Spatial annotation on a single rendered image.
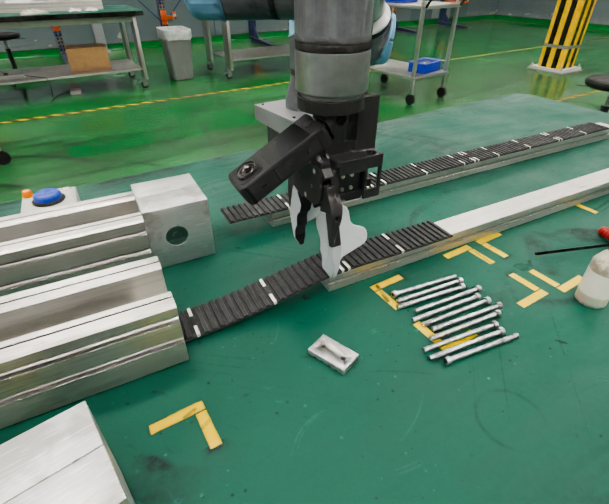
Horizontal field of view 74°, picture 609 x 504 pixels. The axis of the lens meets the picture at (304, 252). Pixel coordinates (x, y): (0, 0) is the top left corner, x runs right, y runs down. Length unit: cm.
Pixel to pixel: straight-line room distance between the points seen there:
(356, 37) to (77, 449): 39
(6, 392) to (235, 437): 21
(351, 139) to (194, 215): 26
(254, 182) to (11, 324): 29
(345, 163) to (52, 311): 35
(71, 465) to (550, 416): 42
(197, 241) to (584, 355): 52
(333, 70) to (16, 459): 39
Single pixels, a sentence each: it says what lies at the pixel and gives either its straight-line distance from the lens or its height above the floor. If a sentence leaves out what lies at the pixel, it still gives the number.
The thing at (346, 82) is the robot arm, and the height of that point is 105.
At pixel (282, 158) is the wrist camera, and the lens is 43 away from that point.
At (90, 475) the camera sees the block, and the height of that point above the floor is 87.
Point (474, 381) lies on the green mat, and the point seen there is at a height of 78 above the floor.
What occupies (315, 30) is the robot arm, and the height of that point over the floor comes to 110.
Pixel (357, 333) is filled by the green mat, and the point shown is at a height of 78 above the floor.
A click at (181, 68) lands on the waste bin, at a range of 561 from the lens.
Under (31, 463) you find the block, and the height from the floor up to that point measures 87.
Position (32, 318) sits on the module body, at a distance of 51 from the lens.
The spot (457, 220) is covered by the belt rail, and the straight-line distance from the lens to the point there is 70.
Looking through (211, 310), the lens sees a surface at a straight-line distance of 53.
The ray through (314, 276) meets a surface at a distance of 53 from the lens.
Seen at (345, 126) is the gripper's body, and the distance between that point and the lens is 46.
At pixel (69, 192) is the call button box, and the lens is 78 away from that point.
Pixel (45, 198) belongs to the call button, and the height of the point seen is 85.
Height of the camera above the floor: 114
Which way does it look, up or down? 35 degrees down
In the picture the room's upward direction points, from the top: straight up
